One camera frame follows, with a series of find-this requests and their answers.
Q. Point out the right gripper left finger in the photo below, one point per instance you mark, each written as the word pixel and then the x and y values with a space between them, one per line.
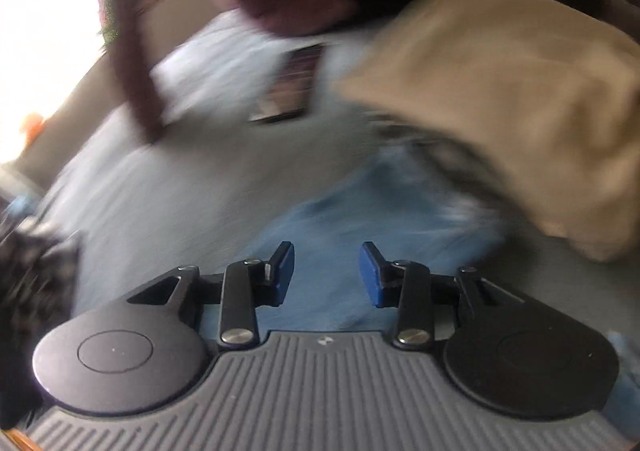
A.
pixel 237 292

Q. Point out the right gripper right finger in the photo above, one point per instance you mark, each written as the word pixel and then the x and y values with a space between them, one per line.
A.
pixel 419 295

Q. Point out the blue denim jeans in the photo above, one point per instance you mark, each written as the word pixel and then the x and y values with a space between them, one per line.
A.
pixel 529 361

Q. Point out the black patterned garment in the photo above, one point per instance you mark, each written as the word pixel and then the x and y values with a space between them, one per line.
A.
pixel 39 271

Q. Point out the beige fabric storage bag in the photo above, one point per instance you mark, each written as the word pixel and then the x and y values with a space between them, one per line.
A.
pixel 545 95

